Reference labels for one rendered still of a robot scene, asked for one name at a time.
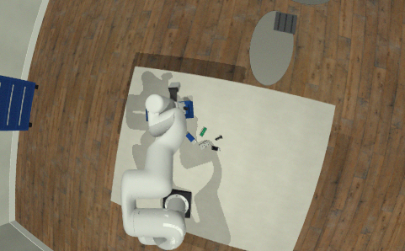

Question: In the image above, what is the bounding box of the blue three-compartment bin rack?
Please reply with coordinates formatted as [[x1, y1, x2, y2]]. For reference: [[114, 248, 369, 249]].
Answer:
[[146, 101, 194, 121]]

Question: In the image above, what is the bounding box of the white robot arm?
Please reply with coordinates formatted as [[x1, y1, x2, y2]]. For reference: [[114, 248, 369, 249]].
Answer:
[[120, 82, 189, 250]]

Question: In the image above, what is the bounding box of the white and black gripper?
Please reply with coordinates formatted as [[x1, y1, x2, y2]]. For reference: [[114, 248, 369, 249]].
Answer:
[[174, 102, 189, 114]]

